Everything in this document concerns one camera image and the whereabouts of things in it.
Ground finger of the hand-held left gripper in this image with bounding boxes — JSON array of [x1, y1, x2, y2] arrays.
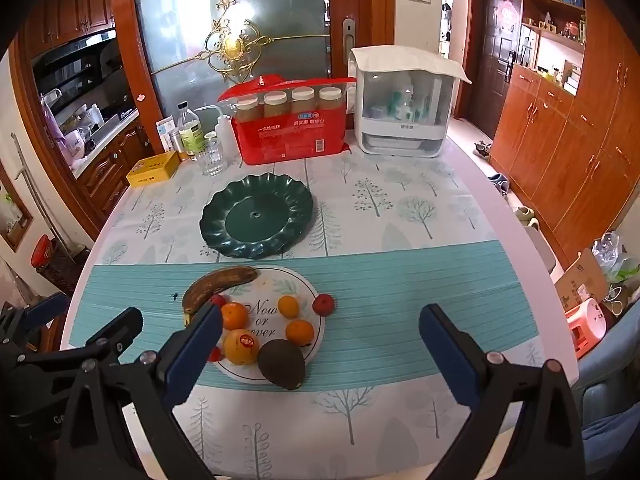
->
[[0, 292, 72, 356], [22, 306, 144, 368]]

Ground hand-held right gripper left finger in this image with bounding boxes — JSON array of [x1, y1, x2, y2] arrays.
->
[[60, 302, 224, 480]]

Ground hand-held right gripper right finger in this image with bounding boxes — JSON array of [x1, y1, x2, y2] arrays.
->
[[419, 302, 586, 480]]

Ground yellow apple with red sticker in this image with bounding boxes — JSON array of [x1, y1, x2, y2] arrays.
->
[[222, 328, 261, 366]]

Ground brown overripe banana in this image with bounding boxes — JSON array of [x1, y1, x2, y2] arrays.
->
[[181, 266, 261, 328]]

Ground dark avocado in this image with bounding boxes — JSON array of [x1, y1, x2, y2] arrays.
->
[[257, 339, 306, 391]]

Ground dark green scalloped plate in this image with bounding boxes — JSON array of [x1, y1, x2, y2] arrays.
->
[[200, 172, 315, 260]]

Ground red round tin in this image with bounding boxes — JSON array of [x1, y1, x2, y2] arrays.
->
[[31, 236, 56, 268]]

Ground teal striped table mat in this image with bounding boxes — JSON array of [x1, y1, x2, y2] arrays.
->
[[67, 239, 538, 396]]

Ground white round printed plate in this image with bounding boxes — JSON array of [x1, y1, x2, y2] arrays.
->
[[190, 266, 326, 386]]

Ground pink plastic stool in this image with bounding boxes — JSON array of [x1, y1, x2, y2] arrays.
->
[[567, 299, 608, 358]]

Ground wooden kitchen base cabinets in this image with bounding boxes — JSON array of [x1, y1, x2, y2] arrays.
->
[[75, 110, 151, 221]]

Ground brown cardboard box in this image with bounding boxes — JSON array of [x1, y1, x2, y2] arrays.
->
[[554, 249, 608, 311]]

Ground yellow cardboard box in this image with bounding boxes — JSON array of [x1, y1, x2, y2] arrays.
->
[[126, 151, 181, 188]]

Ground pair of green slippers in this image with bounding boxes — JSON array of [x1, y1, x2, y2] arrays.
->
[[515, 206, 541, 231]]

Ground blue-grey armchair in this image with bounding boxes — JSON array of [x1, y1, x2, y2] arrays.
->
[[575, 305, 640, 456]]

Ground clear drinking glass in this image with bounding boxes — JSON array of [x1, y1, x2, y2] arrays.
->
[[201, 132, 227, 177]]

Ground clear plastic bag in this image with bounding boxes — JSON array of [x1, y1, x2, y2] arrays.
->
[[592, 232, 633, 281]]

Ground small white and blue carton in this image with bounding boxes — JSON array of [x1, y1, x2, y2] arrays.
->
[[156, 116, 178, 153]]

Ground clear bottle with green label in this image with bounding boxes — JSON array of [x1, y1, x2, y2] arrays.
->
[[177, 101, 207, 157]]

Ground white squeeze bottle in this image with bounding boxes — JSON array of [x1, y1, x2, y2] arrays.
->
[[192, 104, 236, 158]]

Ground white bottle sterilizer appliance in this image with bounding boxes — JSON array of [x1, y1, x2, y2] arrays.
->
[[348, 46, 472, 159]]

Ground tall wooden cabinet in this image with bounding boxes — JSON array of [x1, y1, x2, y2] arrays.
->
[[490, 0, 640, 271]]

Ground red bag of jars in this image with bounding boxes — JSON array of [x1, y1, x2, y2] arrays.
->
[[217, 74, 358, 166]]

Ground black range hood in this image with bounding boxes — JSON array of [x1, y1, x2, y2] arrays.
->
[[32, 35, 126, 93]]

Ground white-capped beige jar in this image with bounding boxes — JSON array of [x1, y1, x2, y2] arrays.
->
[[291, 86, 317, 117], [235, 91, 262, 122], [319, 86, 346, 117], [264, 90, 290, 120]]

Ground dark brown entrance door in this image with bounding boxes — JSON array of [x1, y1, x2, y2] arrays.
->
[[480, 0, 521, 136]]

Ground frosted glass door gold ornament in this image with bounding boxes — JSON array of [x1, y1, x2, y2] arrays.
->
[[111, 0, 396, 116]]

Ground wooden wall frame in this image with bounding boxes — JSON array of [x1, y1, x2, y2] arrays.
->
[[0, 160, 33, 251]]

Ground wooden kitchen wall cabinets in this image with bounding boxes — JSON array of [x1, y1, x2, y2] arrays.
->
[[25, 0, 116, 58]]

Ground silver door handle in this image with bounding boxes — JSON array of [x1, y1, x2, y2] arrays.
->
[[342, 18, 357, 61]]

